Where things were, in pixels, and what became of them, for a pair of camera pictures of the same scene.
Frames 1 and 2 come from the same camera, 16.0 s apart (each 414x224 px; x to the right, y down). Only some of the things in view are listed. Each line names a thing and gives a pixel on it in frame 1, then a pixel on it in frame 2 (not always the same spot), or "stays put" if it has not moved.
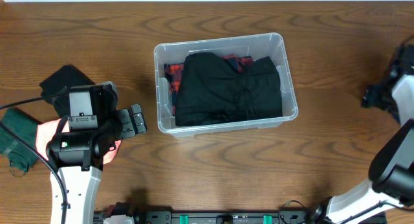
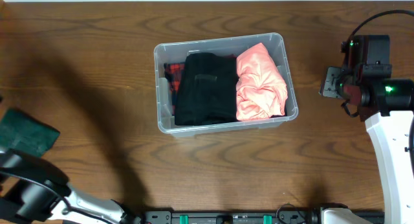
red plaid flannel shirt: (173, 72) stays put
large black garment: (210, 90) stays put
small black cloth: (68, 76) → (207, 90)
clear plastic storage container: (228, 83) stays put
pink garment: (46, 129) → (261, 92)
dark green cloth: (20, 155) stays put
